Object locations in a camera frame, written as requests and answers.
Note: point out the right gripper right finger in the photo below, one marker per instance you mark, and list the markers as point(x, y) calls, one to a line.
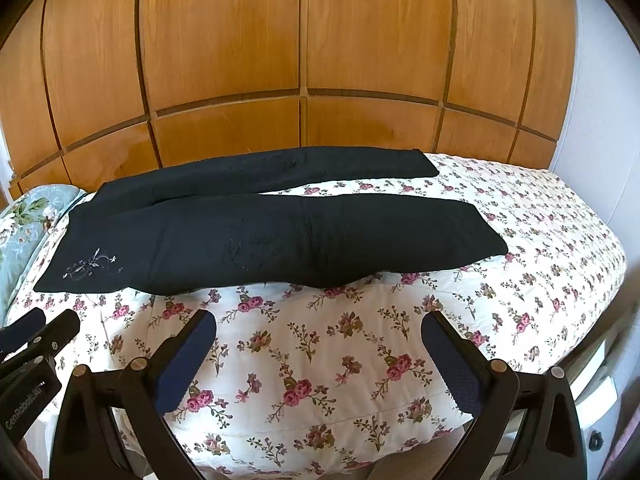
point(487, 390)

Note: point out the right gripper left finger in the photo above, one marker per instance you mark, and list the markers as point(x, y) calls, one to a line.
point(152, 388)

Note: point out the wooden wardrobe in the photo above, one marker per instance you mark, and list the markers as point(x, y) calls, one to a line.
point(95, 90)

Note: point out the black embroidered pants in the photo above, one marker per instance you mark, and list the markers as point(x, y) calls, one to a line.
point(235, 220)

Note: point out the light blue floral pillow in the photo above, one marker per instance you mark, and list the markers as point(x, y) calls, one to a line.
point(24, 226)

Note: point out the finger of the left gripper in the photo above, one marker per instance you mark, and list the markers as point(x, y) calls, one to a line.
point(51, 340)
point(13, 336)

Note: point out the floral white bedspread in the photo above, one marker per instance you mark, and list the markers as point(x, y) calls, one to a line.
point(302, 382)

